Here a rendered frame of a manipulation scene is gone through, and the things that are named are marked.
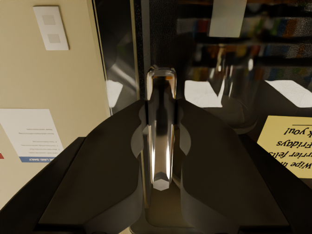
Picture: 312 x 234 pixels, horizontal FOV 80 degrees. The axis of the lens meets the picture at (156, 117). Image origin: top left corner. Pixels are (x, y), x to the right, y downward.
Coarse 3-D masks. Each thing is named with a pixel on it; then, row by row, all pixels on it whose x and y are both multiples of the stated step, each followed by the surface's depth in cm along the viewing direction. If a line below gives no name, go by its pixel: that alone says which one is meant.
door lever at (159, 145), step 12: (156, 72) 9; (168, 72) 9; (156, 84) 10; (168, 84) 10; (156, 96) 10; (168, 96) 10; (156, 108) 10; (168, 108) 10; (156, 120) 11; (168, 120) 11; (156, 132) 11; (168, 132) 11; (156, 144) 12; (168, 144) 12; (156, 156) 12; (168, 156) 12; (156, 168) 13; (168, 168) 13; (156, 180) 13; (168, 180) 13
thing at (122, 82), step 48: (96, 0) 12; (144, 0) 12; (192, 0) 12; (240, 0) 12; (288, 0) 12; (144, 48) 13; (192, 48) 13; (240, 48) 13; (288, 48) 13; (144, 96) 15; (192, 96) 15; (240, 96) 15; (288, 96) 15; (144, 144) 18; (144, 192) 22
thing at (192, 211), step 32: (192, 128) 9; (224, 128) 8; (192, 160) 7; (224, 160) 7; (192, 192) 6; (224, 192) 6; (256, 192) 6; (192, 224) 6; (224, 224) 5; (256, 224) 5; (288, 224) 5
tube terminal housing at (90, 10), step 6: (90, 0) 13; (90, 6) 13; (90, 12) 13; (90, 18) 14; (96, 30) 14; (96, 36) 14; (96, 42) 14; (96, 48) 15; (96, 54) 15; (102, 66) 15; (102, 72) 16; (102, 78) 16; (102, 84) 16; (108, 108) 18; (108, 114) 18
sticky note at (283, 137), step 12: (276, 120) 16; (288, 120) 16; (300, 120) 16; (264, 132) 17; (276, 132) 17; (288, 132) 17; (300, 132) 17; (264, 144) 18; (276, 144) 18; (288, 144) 18; (300, 144) 18; (276, 156) 19; (288, 156) 19; (300, 156) 19; (288, 168) 19; (300, 168) 19
